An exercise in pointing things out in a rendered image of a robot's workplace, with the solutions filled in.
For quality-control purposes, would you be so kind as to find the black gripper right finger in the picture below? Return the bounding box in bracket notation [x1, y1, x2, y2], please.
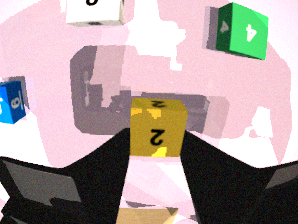
[180, 129, 298, 224]

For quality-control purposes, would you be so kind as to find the green block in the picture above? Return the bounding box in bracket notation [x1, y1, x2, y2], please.
[216, 2, 269, 60]

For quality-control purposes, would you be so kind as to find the blue block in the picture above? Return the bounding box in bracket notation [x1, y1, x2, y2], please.
[0, 80, 27, 124]

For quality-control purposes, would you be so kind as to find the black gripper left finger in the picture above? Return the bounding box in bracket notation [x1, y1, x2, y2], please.
[0, 127, 130, 224]

